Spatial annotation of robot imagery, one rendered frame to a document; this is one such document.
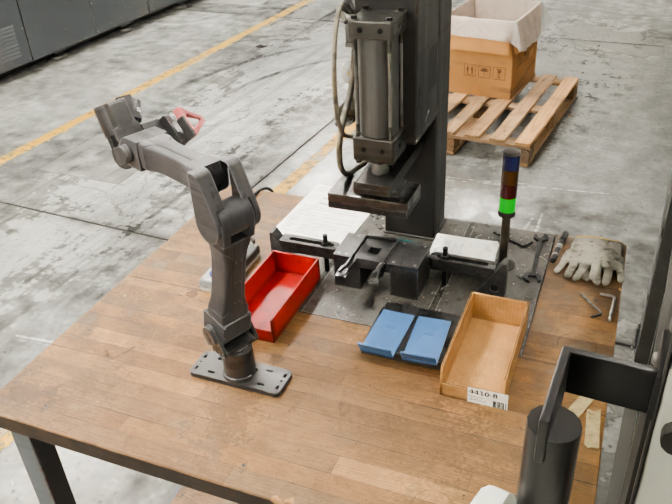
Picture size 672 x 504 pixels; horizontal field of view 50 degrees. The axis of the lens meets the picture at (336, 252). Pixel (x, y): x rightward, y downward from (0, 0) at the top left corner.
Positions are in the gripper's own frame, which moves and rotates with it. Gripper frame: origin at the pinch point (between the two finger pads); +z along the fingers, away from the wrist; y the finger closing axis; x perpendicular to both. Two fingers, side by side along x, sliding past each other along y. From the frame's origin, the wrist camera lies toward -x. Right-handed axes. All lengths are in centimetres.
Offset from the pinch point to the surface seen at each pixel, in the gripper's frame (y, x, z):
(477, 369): -28, 72, 0
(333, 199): -13.5, 29.2, 11.7
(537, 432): -80, 48, -82
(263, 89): 209, -73, 344
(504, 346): -30, 73, 9
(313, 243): 3.1, 35.1, 18.8
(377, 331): -12, 57, 0
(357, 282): -4, 48, 15
